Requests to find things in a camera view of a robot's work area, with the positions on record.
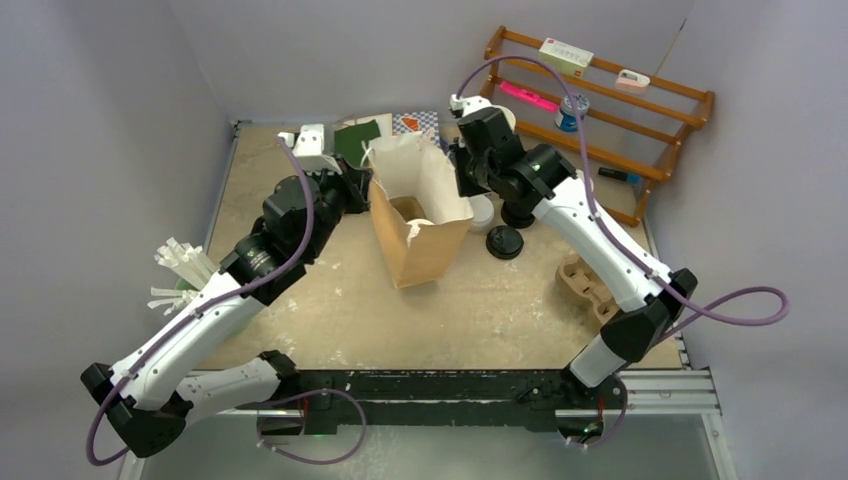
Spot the wooden shelf rack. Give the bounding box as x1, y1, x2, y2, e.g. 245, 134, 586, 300
480, 25, 715, 227

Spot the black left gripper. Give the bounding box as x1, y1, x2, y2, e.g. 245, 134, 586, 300
298, 153, 370, 260

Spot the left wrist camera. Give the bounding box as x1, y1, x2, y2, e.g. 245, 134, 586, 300
277, 124, 342, 174

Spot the white paper cup stack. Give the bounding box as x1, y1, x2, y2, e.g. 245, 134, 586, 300
496, 105, 516, 131

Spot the white cup lid stack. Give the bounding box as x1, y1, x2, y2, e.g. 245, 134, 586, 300
469, 195, 495, 233

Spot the brown kraft paper bag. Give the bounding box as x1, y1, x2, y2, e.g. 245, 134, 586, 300
366, 132, 473, 288

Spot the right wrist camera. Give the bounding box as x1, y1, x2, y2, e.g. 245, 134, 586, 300
449, 94, 492, 119

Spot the blue checkered paper bag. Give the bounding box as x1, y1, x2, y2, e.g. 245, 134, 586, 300
392, 111, 440, 146

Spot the brown pulp cup carrier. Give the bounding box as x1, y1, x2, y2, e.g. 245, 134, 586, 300
389, 196, 428, 222

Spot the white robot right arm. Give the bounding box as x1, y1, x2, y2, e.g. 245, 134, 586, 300
449, 106, 698, 407

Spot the pink white tape dispenser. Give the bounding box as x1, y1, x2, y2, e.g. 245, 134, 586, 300
614, 69, 651, 95

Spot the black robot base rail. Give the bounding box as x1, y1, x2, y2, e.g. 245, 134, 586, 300
257, 351, 629, 442

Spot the single black cup lid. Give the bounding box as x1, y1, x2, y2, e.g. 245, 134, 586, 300
485, 225, 525, 260

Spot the black blue marker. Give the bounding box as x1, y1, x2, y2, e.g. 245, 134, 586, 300
597, 167, 641, 184

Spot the pink highlighter pen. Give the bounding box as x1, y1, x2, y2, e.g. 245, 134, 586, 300
498, 81, 559, 113

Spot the green paper bag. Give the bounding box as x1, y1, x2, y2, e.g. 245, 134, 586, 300
334, 120, 381, 168

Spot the blue lidded jar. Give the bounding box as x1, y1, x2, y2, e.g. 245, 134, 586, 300
554, 93, 590, 132

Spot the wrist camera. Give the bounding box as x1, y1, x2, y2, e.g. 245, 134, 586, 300
277, 124, 342, 174
449, 94, 492, 119

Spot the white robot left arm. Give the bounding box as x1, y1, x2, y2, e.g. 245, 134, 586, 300
81, 156, 373, 458

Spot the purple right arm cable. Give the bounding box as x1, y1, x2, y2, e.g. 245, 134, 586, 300
457, 54, 791, 327

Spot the white green box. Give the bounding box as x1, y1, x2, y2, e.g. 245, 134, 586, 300
537, 38, 594, 78

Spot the green cup of stirrers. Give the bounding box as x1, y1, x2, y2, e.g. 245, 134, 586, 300
146, 237, 256, 333

